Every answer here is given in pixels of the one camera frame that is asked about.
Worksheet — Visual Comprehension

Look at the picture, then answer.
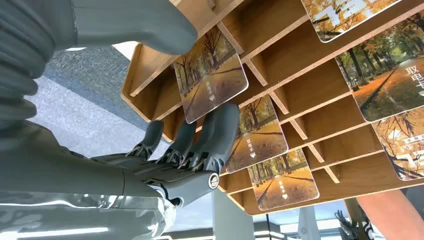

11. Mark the autumn trees photo card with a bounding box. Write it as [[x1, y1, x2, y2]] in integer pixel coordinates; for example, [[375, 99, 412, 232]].
[[247, 148, 321, 212], [173, 25, 250, 125], [371, 105, 424, 182], [300, 0, 402, 44], [335, 12, 424, 123], [224, 95, 289, 174]]

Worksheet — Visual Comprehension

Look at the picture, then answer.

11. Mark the wooden card rack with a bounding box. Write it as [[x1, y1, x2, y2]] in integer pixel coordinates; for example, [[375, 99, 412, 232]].
[[120, 0, 424, 217]]

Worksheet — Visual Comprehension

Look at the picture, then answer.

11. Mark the ribbed grey right arm sleeve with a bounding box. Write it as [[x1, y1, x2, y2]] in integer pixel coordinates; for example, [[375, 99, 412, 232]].
[[0, 0, 58, 131]]

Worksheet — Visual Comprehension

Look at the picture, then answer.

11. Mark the white pillar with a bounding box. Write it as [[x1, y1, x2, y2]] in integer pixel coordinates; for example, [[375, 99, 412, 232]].
[[211, 188, 256, 240]]

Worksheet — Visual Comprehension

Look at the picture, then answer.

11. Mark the white post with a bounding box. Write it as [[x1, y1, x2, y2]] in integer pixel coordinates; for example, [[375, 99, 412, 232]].
[[297, 205, 322, 240]]

